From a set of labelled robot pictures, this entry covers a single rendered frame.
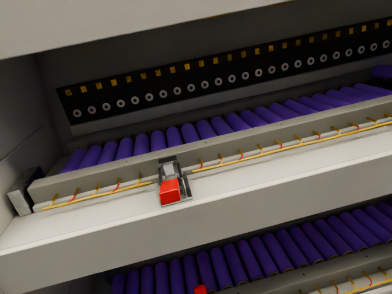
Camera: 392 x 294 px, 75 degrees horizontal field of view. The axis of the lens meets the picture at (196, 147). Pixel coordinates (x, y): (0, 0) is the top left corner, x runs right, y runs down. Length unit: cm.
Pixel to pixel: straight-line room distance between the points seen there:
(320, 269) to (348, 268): 3
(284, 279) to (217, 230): 15
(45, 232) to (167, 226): 10
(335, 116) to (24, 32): 29
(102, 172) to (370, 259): 33
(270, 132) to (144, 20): 16
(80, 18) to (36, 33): 4
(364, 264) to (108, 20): 38
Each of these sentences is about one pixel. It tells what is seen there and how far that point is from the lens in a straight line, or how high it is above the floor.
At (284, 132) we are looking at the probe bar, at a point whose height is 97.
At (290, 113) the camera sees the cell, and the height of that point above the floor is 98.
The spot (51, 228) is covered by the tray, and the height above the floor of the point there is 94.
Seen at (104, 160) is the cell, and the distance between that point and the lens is 30.
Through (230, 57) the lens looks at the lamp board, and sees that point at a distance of 39.
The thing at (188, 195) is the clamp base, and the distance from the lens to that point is 23.
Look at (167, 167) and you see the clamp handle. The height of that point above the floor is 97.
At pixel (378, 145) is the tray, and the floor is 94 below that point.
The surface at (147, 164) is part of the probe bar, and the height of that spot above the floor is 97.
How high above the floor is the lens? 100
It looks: 6 degrees down
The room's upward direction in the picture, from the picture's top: 13 degrees counter-clockwise
